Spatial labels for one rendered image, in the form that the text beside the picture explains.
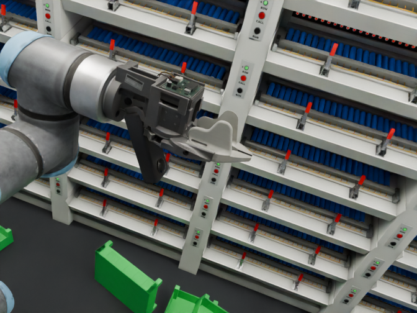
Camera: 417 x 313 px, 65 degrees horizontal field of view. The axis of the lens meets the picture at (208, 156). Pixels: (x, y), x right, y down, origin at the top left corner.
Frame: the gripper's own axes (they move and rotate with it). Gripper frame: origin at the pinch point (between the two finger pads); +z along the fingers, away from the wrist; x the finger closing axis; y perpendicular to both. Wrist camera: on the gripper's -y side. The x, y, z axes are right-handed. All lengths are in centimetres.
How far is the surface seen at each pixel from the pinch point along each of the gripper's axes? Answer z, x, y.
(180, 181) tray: -21, 64, -59
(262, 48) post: -7, 62, 2
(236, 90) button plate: -11, 62, -14
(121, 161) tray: -48, 63, -61
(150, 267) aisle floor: -23, 60, -112
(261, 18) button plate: -11, 61, 9
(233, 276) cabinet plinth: 15, 70, -106
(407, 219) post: 60, 65, -37
